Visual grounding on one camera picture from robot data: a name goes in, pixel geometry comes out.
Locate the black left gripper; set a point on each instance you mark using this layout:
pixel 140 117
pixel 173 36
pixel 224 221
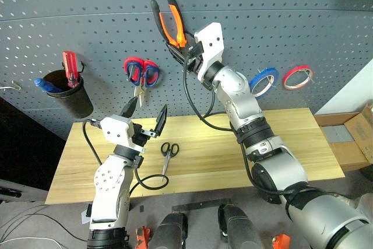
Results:
pixel 140 138

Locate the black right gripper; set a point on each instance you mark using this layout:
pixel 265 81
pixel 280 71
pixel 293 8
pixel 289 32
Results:
pixel 194 58

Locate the orange and black pliers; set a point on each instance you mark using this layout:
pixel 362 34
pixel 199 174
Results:
pixel 172 21

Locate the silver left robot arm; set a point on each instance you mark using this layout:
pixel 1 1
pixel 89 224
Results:
pixel 110 179

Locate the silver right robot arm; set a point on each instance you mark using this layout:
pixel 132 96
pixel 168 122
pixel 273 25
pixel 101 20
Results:
pixel 279 167

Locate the black pegboard cup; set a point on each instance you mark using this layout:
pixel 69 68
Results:
pixel 73 97

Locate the blue tape roll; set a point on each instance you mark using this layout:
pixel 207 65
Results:
pixel 256 81

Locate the grey pegboard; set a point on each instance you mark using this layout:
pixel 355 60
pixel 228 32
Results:
pixel 87 13

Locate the red tape roll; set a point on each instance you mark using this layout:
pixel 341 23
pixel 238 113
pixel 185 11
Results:
pixel 294 70

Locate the metal pegboard hook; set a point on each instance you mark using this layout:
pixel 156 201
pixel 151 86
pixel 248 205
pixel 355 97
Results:
pixel 17 86

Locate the red and blue scissors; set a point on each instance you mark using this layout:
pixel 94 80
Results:
pixel 140 72

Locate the black scissors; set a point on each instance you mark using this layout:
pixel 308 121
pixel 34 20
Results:
pixel 169 151

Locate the dark rounded shape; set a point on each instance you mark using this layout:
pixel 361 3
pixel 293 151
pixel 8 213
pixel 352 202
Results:
pixel 172 231
pixel 240 228

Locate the orange clamp piece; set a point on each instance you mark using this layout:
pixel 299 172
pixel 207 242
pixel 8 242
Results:
pixel 142 237
pixel 281 241

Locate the white cabinet panel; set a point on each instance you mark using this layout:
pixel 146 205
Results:
pixel 349 91

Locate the cardboard box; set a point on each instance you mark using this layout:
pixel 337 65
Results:
pixel 358 132

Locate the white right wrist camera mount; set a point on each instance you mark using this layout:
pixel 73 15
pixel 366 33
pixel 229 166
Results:
pixel 211 45

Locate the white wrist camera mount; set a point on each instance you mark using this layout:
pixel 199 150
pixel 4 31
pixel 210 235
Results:
pixel 116 131
pixel 211 45

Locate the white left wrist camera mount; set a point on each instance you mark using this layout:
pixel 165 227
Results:
pixel 116 131

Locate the black flat bracket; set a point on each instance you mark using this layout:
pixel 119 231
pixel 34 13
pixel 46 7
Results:
pixel 201 204

